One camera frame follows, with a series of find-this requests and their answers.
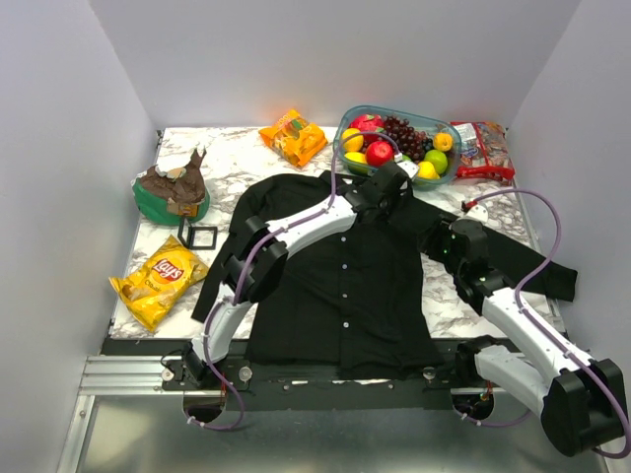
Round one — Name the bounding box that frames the teal plastic fruit container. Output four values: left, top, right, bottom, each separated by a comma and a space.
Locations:
333, 105, 461, 187

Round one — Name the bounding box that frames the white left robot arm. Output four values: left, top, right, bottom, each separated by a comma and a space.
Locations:
184, 159, 418, 389

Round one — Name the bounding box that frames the red dragon fruit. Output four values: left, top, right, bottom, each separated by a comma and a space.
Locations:
349, 114, 384, 145

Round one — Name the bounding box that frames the black button-up shirt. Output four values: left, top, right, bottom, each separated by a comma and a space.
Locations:
191, 171, 578, 379

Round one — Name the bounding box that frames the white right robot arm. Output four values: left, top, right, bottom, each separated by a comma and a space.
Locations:
423, 218, 630, 456

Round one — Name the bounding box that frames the yellow lemon left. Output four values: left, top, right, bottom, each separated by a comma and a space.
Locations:
341, 127, 364, 153

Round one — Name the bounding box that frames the green brown crumpled bag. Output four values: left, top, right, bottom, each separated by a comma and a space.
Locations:
131, 148, 210, 227

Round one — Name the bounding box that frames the yellow-orange peach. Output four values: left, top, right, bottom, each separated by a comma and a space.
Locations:
433, 132, 454, 153

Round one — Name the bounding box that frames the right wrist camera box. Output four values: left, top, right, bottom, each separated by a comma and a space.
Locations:
461, 200, 489, 224

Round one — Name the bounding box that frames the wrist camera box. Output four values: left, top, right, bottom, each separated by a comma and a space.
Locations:
461, 200, 489, 224
396, 159, 419, 179

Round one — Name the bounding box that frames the dark red grape bunch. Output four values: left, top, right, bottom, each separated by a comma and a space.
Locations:
384, 115, 434, 163

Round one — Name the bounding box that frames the red apple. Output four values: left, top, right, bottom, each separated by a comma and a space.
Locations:
365, 141, 394, 168

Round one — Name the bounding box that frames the orange snack packet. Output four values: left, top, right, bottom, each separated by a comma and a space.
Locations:
258, 109, 327, 168

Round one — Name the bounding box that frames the yellow lemon front right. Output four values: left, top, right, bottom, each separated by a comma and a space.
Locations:
417, 161, 440, 180

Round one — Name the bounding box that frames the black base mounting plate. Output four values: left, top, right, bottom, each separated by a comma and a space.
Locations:
101, 337, 543, 412

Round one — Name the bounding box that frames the yellow Lays chips bag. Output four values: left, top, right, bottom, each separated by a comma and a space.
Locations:
108, 236, 209, 332

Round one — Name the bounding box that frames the black brooch display case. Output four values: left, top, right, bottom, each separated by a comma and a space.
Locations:
177, 217, 218, 251

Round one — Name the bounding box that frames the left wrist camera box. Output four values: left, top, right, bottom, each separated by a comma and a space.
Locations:
396, 159, 419, 179

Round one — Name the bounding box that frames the green apple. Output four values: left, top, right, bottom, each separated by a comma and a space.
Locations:
424, 149, 449, 175

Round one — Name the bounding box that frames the small yellow lemon front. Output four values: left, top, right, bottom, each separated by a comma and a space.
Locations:
344, 152, 367, 165

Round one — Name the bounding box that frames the aluminium rail frame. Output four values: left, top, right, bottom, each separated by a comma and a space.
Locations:
59, 356, 614, 472

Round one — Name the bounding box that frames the red candy bag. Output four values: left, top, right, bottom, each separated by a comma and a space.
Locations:
451, 121, 515, 184

